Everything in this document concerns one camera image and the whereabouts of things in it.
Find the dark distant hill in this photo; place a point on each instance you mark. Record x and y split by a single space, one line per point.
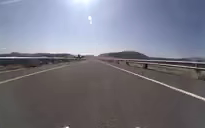
126 55

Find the grey asphalt road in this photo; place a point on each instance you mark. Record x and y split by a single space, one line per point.
90 100

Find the metal guardrail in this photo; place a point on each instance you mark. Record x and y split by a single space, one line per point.
176 63
23 58

